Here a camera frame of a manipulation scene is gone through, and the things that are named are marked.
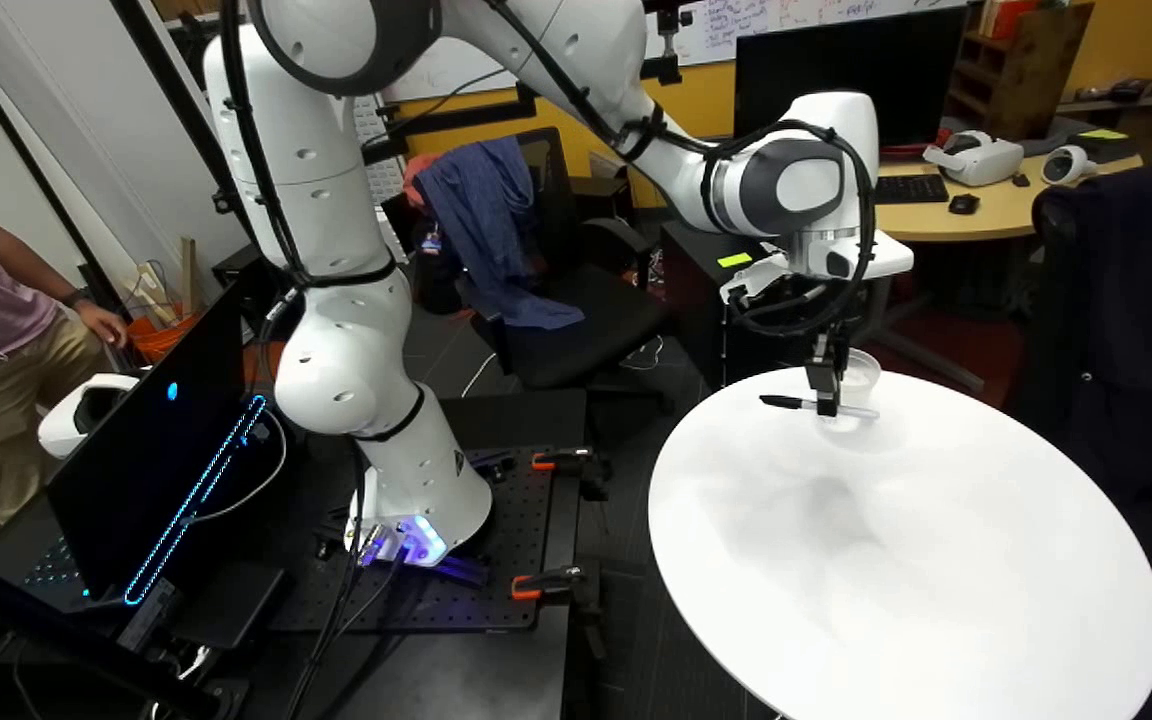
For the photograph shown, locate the black laptop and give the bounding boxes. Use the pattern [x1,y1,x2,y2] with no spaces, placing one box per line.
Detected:
[0,295,290,616]

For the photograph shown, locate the white VR headset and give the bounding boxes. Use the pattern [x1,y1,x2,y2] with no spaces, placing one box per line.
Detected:
[925,128,1024,186]

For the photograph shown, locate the blue cloth on chair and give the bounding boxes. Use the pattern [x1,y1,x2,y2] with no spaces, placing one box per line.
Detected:
[411,140,583,333]

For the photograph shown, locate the black office chair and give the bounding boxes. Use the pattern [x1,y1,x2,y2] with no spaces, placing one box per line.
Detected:
[409,128,663,388]

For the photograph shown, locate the black keyboard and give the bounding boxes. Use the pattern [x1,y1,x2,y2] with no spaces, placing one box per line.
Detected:
[871,174,948,205]

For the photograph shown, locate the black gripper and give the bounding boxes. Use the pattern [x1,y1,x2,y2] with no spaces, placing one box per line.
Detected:
[803,333,849,414]

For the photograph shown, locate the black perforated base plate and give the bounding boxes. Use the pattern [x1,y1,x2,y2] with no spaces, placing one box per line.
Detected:
[267,450,556,636]

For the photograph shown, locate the black computer monitor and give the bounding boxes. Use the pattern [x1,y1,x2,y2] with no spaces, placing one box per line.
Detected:
[735,6,966,147]

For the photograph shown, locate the wooden desk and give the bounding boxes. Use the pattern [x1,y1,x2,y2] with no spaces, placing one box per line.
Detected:
[869,151,1148,249]

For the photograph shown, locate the orange black clamp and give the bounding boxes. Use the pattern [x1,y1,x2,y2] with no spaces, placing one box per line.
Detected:
[508,562,609,659]
[474,444,614,498]

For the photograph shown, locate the black marker pen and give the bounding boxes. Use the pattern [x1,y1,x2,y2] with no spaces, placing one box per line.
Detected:
[761,390,818,413]

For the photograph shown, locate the round white table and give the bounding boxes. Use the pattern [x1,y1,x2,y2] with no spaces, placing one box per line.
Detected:
[648,367,1152,720]

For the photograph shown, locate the dark office chair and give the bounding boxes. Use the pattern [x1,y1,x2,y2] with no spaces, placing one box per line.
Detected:
[1017,156,1152,534]

